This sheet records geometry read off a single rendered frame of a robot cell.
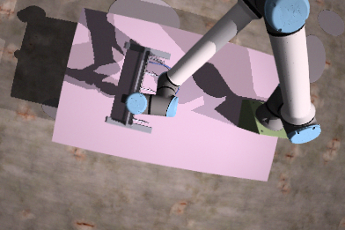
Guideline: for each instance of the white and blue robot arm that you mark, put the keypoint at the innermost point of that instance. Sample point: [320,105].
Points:
[282,18]

